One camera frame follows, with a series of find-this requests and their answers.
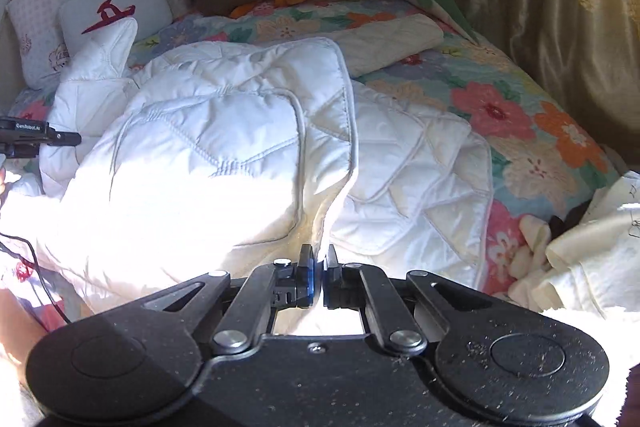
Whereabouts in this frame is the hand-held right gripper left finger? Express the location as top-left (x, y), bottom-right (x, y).
top-left (140, 244), bottom-right (317, 356)

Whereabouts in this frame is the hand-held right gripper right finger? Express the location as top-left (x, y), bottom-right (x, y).
top-left (324, 244), bottom-right (492, 354)

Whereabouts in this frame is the white quilted jacket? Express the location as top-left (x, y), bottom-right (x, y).
top-left (10, 17), bottom-right (493, 308)

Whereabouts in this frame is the pale blue pillow red print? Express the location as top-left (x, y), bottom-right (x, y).
top-left (59, 0), bottom-right (173, 52)

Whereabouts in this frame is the cream crumpled cloth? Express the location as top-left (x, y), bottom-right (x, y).
top-left (510, 214), bottom-right (556, 303)

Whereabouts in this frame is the floral quilted bedspread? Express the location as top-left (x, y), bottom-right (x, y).
top-left (10, 0), bottom-right (621, 303)

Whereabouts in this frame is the black cloth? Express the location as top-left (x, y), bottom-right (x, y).
top-left (550, 202), bottom-right (593, 240)

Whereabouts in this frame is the beige folded quilted garment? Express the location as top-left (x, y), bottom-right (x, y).
top-left (335, 13), bottom-right (445, 76)

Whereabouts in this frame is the white crumpled cloth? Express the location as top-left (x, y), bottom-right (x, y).
top-left (545, 172), bottom-right (640, 308)

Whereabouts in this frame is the beige patterned curtain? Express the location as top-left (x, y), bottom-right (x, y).
top-left (440, 0), bottom-right (640, 148)

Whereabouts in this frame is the black cable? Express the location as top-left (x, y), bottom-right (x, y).
top-left (0, 232), bottom-right (71, 325)

